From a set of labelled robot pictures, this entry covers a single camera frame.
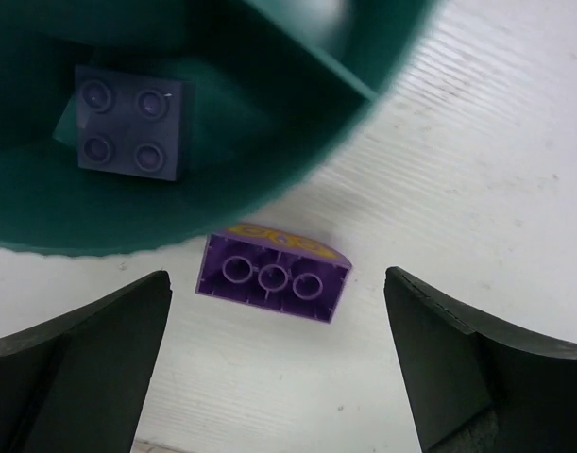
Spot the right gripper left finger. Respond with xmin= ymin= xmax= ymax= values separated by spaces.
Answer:
xmin=0 ymin=271 xmax=171 ymax=452

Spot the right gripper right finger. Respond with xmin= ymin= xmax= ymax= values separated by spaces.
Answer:
xmin=384 ymin=267 xmax=577 ymax=452

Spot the dark purple long lego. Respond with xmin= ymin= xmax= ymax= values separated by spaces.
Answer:
xmin=195 ymin=222 xmax=352 ymax=323

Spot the lavender square lego bottom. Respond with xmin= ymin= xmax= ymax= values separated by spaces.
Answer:
xmin=75 ymin=65 xmax=195 ymax=181

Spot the teal round divided container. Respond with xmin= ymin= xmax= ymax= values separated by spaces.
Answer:
xmin=0 ymin=1 xmax=436 ymax=257

